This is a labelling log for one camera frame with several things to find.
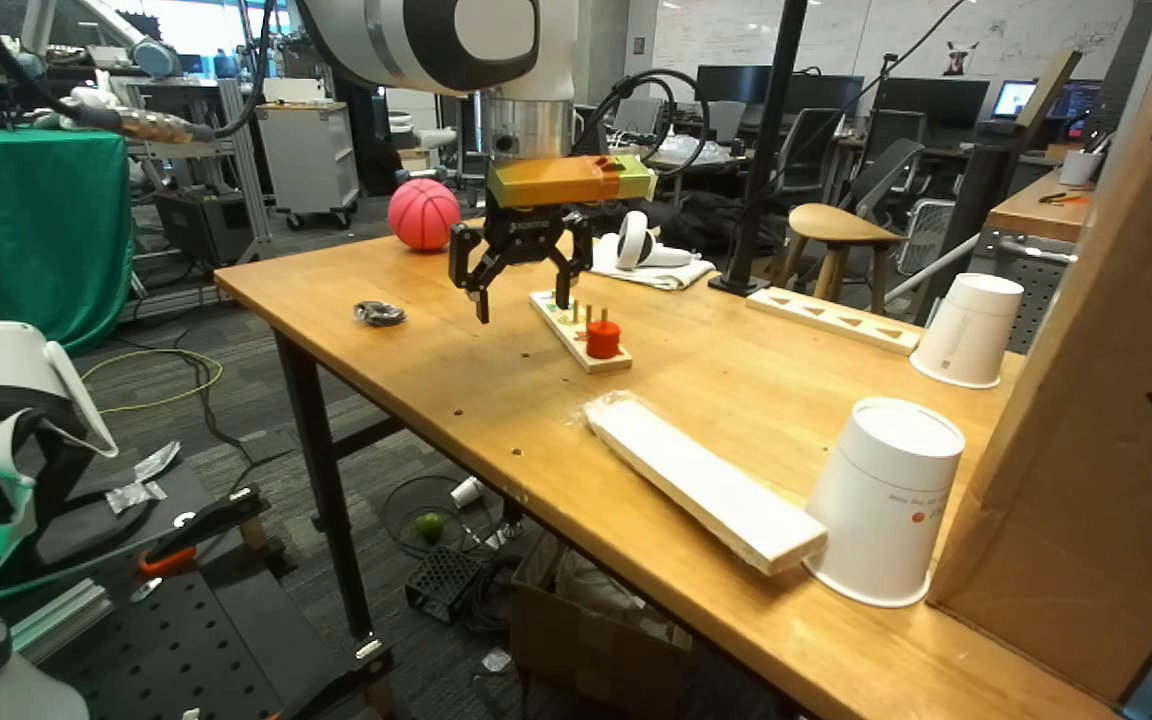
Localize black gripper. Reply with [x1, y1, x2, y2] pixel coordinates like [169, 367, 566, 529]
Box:
[442, 206, 595, 328]

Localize wooden peg board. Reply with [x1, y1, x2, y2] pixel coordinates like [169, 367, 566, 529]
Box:
[524, 287, 635, 377]

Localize pink basketball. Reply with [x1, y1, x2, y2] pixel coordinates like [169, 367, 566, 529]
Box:
[384, 175, 464, 258]

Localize white paper sheet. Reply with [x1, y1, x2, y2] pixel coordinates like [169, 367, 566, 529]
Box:
[588, 245, 720, 295]

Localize small green ball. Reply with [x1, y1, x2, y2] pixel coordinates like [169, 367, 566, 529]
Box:
[407, 509, 450, 550]

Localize white cart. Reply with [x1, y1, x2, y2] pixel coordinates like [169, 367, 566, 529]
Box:
[251, 98, 365, 234]

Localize white wooden plank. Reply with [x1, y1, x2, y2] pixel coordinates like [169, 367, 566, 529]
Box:
[579, 389, 833, 579]

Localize black stand pole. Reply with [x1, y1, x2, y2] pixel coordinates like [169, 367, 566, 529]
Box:
[712, 0, 813, 300]

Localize wooden strip with holes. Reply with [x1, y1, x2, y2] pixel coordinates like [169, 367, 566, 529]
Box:
[742, 284, 929, 357]

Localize wooden stool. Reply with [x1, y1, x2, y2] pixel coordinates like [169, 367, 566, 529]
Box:
[783, 199, 906, 304]

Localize open cardboard box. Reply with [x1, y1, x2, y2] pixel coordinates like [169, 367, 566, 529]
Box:
[509, 583, 699, 720]

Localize white paper cup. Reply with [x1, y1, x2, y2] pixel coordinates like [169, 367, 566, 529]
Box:
[906, 269, 1028, 393]
[805, 393, 966, 611]

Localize black perforated platform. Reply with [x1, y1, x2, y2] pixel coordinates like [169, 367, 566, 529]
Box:
[12, 486, 399, 720]

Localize green cloth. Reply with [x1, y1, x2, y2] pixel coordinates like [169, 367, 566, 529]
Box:
[0, 127, 135, 345]

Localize small wooden side desk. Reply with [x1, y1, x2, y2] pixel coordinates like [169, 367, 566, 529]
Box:
[984, 164, 1099, 253]

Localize small white cup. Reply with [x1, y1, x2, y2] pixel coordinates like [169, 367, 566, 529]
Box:
[1054, 141, 1105, 191]

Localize large cardboard box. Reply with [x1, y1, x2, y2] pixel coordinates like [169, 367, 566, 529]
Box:
[929, 37, 1152, 712]

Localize orange handled tool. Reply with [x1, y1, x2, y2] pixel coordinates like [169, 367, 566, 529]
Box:
[133, 535, 209, 579]

